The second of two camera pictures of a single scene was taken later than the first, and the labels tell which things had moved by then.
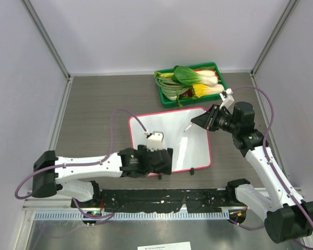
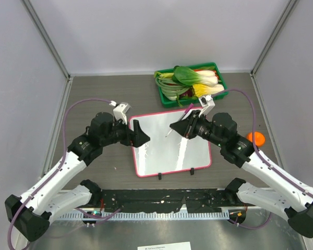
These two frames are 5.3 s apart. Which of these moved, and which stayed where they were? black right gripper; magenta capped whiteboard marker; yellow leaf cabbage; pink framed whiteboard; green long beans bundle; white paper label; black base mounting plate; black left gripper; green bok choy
Moved: magenta capped whiteboard marker; black left gripper; black right gripper
Stayed: green long beans bundle; white paper label; black base mounting plate; green bok choy; pink framed whiteboard; yellow leaf cabbage
